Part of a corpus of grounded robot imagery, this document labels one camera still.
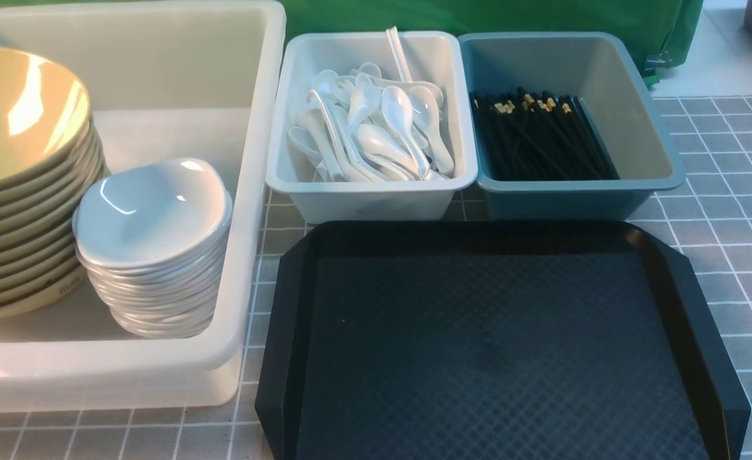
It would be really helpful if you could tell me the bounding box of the beige noodle bowl stack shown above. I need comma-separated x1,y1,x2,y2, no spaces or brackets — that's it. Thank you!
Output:
0,121,111,320

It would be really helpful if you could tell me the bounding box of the top beige noodle bowl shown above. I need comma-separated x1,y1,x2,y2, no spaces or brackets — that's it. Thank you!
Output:
0,47,91,189

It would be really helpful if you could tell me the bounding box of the white plastic spoon bin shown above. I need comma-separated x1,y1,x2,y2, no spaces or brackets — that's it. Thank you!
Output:
266,31,478,224

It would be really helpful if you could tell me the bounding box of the pile of white soup spoons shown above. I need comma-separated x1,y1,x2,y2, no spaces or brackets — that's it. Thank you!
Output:
285,27,456,183

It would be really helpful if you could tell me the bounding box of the black plastic serving tray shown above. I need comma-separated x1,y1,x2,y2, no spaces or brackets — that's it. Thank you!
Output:
255,221,751,459

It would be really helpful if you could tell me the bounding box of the bundle of black chopsticks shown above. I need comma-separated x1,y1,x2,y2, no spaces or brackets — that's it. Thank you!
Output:
470,87,620,181

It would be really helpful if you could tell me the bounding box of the white sauce dish stack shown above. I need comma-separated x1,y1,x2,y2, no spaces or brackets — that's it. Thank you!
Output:
75,225,230,339

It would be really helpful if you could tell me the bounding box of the top white sauce dish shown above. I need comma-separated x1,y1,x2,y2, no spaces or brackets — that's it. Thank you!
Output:
73,158,233,269

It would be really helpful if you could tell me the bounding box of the large white plastic bin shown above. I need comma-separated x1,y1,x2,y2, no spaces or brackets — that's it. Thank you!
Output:
0,1,286,413

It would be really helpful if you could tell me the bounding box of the teal plastic chopstick bin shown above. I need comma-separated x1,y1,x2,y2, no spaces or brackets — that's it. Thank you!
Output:
459,32,686,220

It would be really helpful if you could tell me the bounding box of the grey checked table mat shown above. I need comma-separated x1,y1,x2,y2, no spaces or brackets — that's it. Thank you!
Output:
0,96,752,459

